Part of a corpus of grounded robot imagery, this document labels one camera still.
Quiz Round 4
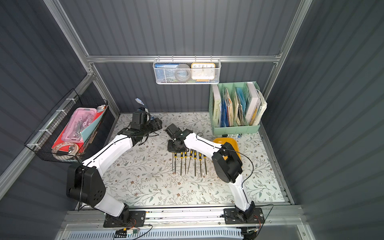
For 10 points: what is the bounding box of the black yellow file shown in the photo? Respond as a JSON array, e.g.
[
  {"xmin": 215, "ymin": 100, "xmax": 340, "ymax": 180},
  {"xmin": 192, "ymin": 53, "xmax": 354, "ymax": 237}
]
[
  {"xmin": 180, "ymin": 152, "xmax": 184, "ymax": 176},
  {"xmin": 184, "ymin": 151, "xmax": 188, "ymax": 174},
  {"xmin": 199, "ymin": 152, "xmax": 203, "ymax": 177},
  {"xmin": 194, "ymin": 150, "xmax": 197, "ymax": 177},
  {"xmin": 187, "ymin": 149, "xmax": 194, "ymax": 174},
  {"xmin": 172, "ymin": 153, "xmax": 175, "ymax": 173},
  {"xmin": 173, "ymin": 153, "xmax": 177, "ymax": 174}
]

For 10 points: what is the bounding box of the thin round needle file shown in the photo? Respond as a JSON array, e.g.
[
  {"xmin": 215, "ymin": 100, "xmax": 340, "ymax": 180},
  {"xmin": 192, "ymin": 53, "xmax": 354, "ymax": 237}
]
[{"xmin": 204, "ymin": 155, "xmax": 208, "ymax": 175}]

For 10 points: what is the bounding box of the yellow plastic storage tray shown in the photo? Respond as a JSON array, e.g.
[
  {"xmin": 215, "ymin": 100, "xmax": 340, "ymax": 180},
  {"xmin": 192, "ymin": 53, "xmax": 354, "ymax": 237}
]
[{"xmin": 213, "ymin": 137, "xmax": 241, "ymax": 159}]

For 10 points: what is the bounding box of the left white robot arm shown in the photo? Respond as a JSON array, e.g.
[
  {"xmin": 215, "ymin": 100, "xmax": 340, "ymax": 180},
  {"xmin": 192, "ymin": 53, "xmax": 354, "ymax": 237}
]
[{"xmin": 66, "ymin": 108, "xmax": 163, "ymax": 219}]

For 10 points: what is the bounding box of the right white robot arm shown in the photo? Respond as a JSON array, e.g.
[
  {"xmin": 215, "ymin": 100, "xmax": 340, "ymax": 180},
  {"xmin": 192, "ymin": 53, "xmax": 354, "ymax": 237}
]
[{"xmin": 165, "ymin": 124, "xmax": 256, "ymax": 223}]

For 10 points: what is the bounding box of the green desktop file organizer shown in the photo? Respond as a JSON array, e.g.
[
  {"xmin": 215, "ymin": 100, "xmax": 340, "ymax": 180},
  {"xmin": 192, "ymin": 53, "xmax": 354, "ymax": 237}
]
[{"xmin": 209, "ymin": 82, "xmax": 260, "ymax": 136}]

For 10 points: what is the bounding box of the blue box in basket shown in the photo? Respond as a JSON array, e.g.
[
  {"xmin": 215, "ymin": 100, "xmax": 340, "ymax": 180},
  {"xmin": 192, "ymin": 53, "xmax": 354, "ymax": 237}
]
[{"xmin": 154, "ymin": 63, "xmax": 179, "ymax": 84}]

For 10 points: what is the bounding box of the pink plastic tool case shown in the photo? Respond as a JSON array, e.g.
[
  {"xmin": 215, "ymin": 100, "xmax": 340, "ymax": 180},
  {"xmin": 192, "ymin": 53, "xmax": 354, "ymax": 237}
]
[{"xmin": 61, "ymin": 108, "xmax": 97, "ymax": 143}]

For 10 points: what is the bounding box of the blue small desk lamp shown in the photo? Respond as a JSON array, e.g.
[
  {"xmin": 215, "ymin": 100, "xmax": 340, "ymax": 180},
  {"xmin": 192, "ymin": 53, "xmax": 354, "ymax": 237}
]
[{"xmin": 135, "ymin": 98, "xmax": 145, "ymax": 106}]

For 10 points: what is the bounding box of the blue folder in organizer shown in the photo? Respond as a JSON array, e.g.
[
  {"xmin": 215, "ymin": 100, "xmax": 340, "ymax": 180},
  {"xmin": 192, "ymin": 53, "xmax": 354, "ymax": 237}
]
[{"xmin": 221, "ymin": 97, "xmax": 229, "ymax": 128}]

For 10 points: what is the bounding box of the white book in organizer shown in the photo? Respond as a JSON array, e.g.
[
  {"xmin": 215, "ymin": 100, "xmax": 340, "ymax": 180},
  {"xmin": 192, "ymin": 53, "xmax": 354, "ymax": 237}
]
[{"xmin": 212, "ymin": 85, "xmax": 222, "ymax": 128}]

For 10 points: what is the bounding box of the blue marker pen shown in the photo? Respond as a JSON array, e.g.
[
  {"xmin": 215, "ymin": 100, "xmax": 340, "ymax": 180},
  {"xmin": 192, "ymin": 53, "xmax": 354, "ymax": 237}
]
[{"xmin": 222, "ymin": 134, "xmax": 242, "ymax": 138}]

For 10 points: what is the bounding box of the grey tape roll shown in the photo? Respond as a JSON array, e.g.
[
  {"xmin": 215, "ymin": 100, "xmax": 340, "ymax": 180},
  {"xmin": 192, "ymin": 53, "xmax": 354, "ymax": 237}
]
[{"xmin": 174, "ymin": 64, "xmax": 191, "ymax": 83}]

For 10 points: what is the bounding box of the yellow white alarm clock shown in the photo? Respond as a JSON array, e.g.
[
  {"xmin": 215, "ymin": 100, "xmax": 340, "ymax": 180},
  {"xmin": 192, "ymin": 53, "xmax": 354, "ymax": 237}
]
[{"xmin": 191, "ymin": 63, "xmax": 216, "ymax": 82}]

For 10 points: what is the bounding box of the white binder right side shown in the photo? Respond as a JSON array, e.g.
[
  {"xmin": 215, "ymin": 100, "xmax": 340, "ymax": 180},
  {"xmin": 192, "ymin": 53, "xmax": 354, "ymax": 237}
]
[{"xmin": 252, "ymin": 90, "xmax": 268, "ymax": 126}]

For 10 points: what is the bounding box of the white vented panel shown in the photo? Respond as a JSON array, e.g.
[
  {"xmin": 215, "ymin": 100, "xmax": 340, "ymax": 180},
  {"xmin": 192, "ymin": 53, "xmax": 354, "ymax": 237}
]
[{"xmin": 64, "ymin": 227, "xmax": 244, "ymax": 240}]

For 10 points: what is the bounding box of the white wire hanging basket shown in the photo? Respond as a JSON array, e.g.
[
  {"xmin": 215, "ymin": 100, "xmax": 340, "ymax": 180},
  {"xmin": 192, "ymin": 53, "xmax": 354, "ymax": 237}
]
[{"xmin": 152, "ymin": 58, "xmax": 222, "ymax": 85}]

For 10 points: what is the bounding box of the black wire wall basket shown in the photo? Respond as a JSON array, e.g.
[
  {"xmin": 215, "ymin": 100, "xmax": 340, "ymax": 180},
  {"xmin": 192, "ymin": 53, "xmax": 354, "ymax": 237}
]
[{"xmin": 25, "ymin": 90, "xmax": 111, "ymax": 163}]

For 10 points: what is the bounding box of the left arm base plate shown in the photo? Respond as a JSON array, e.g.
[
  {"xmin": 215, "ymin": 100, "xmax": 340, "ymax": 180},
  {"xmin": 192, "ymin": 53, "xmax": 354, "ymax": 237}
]
[{"xmin": 103, "ymin": 211, "xmax": 146, "ymax": 228}]

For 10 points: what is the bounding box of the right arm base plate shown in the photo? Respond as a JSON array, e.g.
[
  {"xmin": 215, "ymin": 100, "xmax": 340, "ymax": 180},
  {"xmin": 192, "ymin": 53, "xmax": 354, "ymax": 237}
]
[{"xmin": 221, "ymin": 208, "xmax": 265, "ymax": 225}]

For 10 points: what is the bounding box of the silver ring in basket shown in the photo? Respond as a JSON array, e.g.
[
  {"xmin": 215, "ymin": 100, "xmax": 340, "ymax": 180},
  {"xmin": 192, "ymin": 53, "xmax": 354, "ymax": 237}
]
[{"xmin": 53, "ymin": 142, "xmax": 80, "ymax": 157}]

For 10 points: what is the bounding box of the aluminium front rail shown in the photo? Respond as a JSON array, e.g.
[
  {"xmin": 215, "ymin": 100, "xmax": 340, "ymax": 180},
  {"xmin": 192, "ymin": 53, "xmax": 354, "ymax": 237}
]
[{"xmin": 60, "ymin": 205, "xmax": 308, "ymax": 232}]

